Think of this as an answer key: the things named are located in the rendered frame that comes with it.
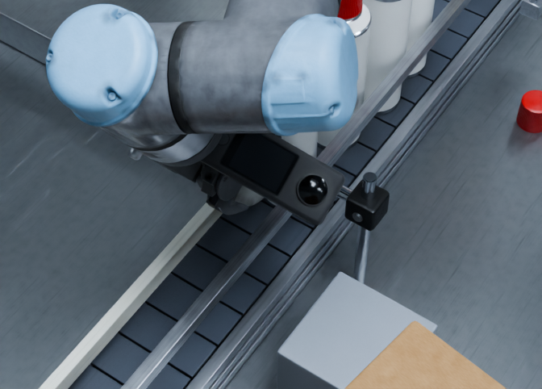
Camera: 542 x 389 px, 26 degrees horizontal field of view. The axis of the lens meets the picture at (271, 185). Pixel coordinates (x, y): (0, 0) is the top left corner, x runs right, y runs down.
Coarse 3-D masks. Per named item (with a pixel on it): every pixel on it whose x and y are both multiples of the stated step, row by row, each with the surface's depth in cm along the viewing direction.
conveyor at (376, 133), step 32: (448, 0) 130; (480, 0) 130; (448, 32) 127; (448, 64) 127; (416, 96) 121; (384, 128) 119; (352, 160) 116; (224, 224) 111; (256, 224) 111; (288, 224) 111; (192, 256) 109; (224, 256) 109; (288, 256) 109; (160, 288) 107; (192, 288) 107; (256, 288) 107; (128, 320) 105; (160, 320) 105; (224, 320) 105; (128, 352) 103; (192, 352) 103; (96, 384) 101; (160, 384) 101
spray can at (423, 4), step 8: (416, 0) 114; (424, 0) 114; (432, 0) 115; (416, 8) 115; (424, 8) 115; (432, 8) 117; (416, 16) 116; (424, 16) 116; (416, 24) 117; (424, 24) 117; (408, 32) 117; (416, 32) 118; (408, 40) 118; (416, 40) 119; (408, 48) 119; (424, 56) 122; (424, 64) 123; (416, 72) 122
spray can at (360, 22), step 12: (348, 0) 102; (360, 0) 103; (348, 12) 103; (360, 12) 104; (348, 24) 104; (360, 24) 104; (360, 36) 105; (360, 48) 106; (360, 60) 107; (360, 72) 109; (360, 84) 110; (360, 96) 112; (324, 132) 115; (336, 132) 114; (324, 144) 116
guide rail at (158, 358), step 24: (456, 0) 118; (432, 24) 116; (408, 72) 113; (384, 96) 110; (360, 120) 108; (336, 144) 107; (288, 216) 103; (264, 240) 100; (240, 264) 98; (216, 288) 97; (192, 312) 96; (168, 336) 94; (144, 360) 93; (168, 360) 94; (144, 384) 92
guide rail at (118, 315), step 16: (208, 208) 108; (192, 224) 107; (208, 224) 108; (176, 240) 106; (192, 240) 107; (160, 256) 105; (176, 256) 105; (144, 272) 104; (160, 272) 104; (144, 288) 103; (128, 304) 102; (112, 320) 101; (96, 336) 100; (112, 336) 101; (80, 352) 99; (96, 352) 100; (64, 368) 98; (80, 368) 99; (48, 384) 97; (64, 384) 98
